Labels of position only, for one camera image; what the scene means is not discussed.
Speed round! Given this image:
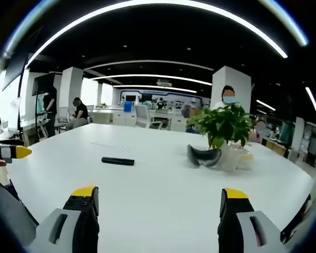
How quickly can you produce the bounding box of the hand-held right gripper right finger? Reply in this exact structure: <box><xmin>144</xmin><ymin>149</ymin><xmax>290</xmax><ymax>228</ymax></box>
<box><xmin>217</xmin><ymin>188</ymin><xmax>287</xmax><ymax>253</ymax></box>

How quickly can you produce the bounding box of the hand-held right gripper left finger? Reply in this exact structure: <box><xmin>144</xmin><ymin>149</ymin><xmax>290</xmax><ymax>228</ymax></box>
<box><xmin>28</xmin><ymin>186</ymin><xmax>100</xmax><ymax>253</ymax></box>

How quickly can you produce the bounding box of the black remote control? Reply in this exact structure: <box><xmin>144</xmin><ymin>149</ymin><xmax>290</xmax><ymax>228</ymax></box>
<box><xmin>101</xmin><ymin>157</ymin><xmax>135</xmax><ymax>167</ymax></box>

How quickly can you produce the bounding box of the person's grey clothing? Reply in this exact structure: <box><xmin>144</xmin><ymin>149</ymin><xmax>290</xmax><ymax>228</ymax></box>
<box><xmin>0</xmin><ymin>158</ymin><xmax>40</xmax><ymax>248</ymax></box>

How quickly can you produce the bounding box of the white office chair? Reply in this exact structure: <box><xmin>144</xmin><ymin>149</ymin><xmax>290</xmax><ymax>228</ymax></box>
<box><xmin>134</xmin><ymin>105</ymin><xmax>164</xmax><ymax>129</ymax></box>
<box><xmin>54</xmin><ymin>106</ymin><xmax>71</xmax><ymax>132</ymax></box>

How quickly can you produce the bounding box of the clear plastic bag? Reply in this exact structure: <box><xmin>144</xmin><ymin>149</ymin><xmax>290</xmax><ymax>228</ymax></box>
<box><xmin>218</xmin><ymin>143</ymin><xmax>254</xmax><ymax>172</ymax></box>

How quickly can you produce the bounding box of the black curved headset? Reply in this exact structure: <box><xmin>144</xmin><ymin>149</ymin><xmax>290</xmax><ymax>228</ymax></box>
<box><xmin>187</xmin><ymin>144</ymin><xmax>222</xmax><ymax>168</ymax></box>

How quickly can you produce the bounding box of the white square pillar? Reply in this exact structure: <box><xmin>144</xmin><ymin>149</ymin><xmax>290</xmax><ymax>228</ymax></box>
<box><xmin>58</xmin><ymin>66</ymin><xmax>84</xmax><ymax>122</ymax></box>
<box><xmin>210</xmin><ymin>65</ymin><xmax>252</xmax><ymax>114</ymax></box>

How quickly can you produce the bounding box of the green potted plant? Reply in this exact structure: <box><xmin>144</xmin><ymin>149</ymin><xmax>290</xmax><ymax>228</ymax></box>
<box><xmin>185</xmin><ymin>102</ymin><xmax>255</xmax><ymax>151</ymax></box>

